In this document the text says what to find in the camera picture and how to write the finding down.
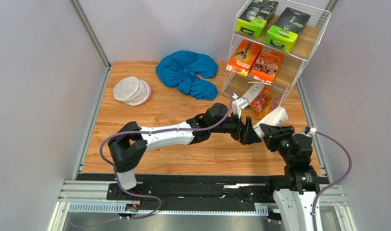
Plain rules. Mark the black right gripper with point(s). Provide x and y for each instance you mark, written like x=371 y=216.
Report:
x=276 y=134

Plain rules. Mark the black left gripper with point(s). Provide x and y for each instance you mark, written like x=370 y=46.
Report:
x=245 y=134

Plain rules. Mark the white tall box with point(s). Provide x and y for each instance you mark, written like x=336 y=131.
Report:
x=275 y=118
x=253 y=92

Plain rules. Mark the orange razor bag vertical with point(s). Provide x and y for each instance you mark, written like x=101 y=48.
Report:
x=269 y=107

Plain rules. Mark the orange razor bag horizontal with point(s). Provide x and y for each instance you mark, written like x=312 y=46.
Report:
x=266 y=92

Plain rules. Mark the orange razor box back side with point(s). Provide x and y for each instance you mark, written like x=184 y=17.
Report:
x=267 y=65

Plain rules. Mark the orange Gillette Fusion5 box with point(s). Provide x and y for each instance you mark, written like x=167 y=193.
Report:
x=244 y=57

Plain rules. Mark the black green Gillette Labs box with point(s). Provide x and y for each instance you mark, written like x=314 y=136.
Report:
x=284 y=33

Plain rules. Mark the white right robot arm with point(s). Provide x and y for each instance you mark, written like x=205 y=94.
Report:
x=296 y=192

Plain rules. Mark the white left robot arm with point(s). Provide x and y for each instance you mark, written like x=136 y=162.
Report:
x=128 y=146

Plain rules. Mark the black green box on shelf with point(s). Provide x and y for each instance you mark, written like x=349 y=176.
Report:
x=255 y=18

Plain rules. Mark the blue cloth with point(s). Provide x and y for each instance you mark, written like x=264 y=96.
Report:
x=189 y=72

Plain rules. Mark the white mesh laundry bag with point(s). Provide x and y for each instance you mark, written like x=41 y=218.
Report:
x=132 y=91

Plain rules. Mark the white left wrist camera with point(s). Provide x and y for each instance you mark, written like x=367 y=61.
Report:
x=238 y=105

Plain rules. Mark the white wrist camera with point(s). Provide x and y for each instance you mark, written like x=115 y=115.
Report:
x=238 y=105
x=310 y=131

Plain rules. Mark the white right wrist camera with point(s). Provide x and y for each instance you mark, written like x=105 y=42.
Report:
x=310 y=131

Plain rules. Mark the white wire wooden shelf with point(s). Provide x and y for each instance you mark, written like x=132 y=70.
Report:
x=293 y=63

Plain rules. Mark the black mounting rail base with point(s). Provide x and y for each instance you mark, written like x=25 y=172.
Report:
x=175 y=195

